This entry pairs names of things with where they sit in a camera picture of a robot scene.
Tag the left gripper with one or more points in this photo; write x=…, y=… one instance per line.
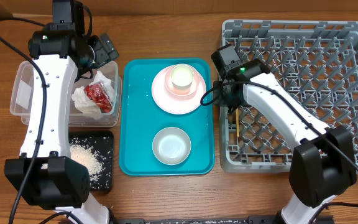
x=103, y=55

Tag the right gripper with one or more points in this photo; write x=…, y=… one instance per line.
x=219, y=99

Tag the wooden chopstick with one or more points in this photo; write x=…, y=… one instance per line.
x=237, y=123

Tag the red snack wrapper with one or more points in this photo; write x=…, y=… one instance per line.
x=97, y=94

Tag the white napkin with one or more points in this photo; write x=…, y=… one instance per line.
x=85, y=105

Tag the grey round bowl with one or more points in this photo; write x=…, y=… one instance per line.
x=171, y=146

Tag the rice and food scraps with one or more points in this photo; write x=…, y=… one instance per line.
x=87, y=158

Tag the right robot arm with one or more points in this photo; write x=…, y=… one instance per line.
x=322, y=165

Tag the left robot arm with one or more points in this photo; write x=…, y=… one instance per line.
x=44, y=175

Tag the clear plastic waste bin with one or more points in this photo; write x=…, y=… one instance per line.
x=21, y=97

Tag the small pink bowl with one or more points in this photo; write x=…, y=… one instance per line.
x=190, y=91

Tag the cream paper cup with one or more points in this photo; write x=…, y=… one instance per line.
x=182, y=76

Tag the large pink plate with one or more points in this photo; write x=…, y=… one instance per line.
x=175, y=104

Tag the brown cardboard backdrop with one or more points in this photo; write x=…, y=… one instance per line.
x=43, y=8

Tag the teal plastic serving tray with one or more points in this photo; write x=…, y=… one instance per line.
x=142, y=119

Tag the black plastic tray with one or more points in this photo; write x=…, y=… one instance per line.
x=104, y=146

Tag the grey plastic dish rack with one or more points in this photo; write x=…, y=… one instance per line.
x=315, y=61

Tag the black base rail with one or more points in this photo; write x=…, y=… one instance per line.
x=256, y=219

